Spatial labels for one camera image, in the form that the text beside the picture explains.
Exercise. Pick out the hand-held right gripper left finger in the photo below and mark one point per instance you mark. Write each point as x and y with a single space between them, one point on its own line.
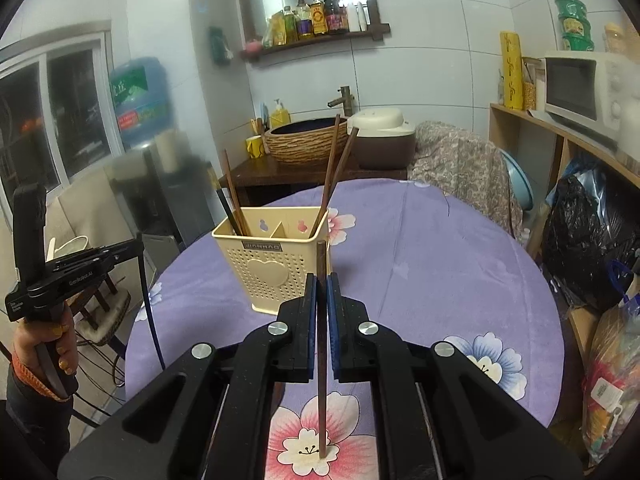
313 330

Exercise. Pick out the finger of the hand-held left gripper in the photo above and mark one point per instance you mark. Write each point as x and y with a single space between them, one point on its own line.
29 230
120 250

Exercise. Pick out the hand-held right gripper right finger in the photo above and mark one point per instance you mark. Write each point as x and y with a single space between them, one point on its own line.
332 340

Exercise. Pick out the cream perforated utensil holder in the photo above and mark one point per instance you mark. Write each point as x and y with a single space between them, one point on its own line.
260 270

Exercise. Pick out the person's left forearm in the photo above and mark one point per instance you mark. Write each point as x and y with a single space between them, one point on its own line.
30 410

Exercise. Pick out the person's left hand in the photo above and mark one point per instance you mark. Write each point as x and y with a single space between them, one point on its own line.
64 345

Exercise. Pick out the wooden stool with cushion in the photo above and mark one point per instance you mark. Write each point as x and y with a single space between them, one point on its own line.
100 312

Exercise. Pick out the water dispenser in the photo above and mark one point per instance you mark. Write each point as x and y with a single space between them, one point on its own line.
165 195

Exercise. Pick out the window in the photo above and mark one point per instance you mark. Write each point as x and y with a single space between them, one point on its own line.
55 110

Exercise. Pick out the blue water jug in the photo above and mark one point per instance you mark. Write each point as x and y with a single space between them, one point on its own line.
140 100

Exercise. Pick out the dark wooden washstand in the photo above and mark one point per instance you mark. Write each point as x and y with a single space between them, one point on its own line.
260 175

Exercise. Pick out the yellow mug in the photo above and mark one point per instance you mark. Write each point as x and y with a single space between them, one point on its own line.
255 147

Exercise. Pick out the woven basin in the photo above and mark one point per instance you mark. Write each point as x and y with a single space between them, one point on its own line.
300 147

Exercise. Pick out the cream and brown rice cooker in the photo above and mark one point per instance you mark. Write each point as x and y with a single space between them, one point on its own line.
382 135

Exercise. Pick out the yellow soap bottle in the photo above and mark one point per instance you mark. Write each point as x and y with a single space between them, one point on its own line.
280 116

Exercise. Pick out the floral patterned cloth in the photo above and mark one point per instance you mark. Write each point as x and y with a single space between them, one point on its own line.
465 170

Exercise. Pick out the bronze faucet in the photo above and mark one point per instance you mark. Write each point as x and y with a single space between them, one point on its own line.
344 100

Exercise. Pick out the pink soap dish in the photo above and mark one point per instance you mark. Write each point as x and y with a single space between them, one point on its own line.
252 46

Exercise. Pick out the blue plastic basin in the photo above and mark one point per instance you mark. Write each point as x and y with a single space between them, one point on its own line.
520 180

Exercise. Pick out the yellow green packet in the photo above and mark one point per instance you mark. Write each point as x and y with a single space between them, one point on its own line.
274 30

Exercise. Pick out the black plastic bag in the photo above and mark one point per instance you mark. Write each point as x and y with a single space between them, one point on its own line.
585 240

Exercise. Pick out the yellow oil bottle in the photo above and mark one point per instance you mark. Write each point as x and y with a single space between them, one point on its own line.
289 27

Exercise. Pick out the clear bag of colourful packets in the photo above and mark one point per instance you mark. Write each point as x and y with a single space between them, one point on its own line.
615 375

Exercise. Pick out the amber bottle with purple label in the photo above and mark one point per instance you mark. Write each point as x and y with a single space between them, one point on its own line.
303 22

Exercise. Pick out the amber bottle with yellow label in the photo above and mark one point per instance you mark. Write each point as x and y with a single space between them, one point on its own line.
317 17

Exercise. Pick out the light wooden shelf unit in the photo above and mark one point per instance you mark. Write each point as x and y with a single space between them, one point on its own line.
560 135

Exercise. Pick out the small white bottle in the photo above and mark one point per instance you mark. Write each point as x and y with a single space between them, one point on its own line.
353 17
363 16

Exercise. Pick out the dark sauce bottle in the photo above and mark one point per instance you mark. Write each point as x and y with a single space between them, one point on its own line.
335 12

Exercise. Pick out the glass jar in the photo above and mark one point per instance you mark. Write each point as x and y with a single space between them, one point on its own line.
529 85

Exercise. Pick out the tall yellow box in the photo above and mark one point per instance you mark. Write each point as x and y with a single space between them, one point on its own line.
511 70

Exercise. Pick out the white microwave oven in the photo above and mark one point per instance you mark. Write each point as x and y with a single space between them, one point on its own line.
580 90

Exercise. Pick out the jar with beige lid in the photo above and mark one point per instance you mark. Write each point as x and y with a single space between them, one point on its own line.
615 37

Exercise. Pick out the dark green wall holder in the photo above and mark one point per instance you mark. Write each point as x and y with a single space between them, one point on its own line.
218 46

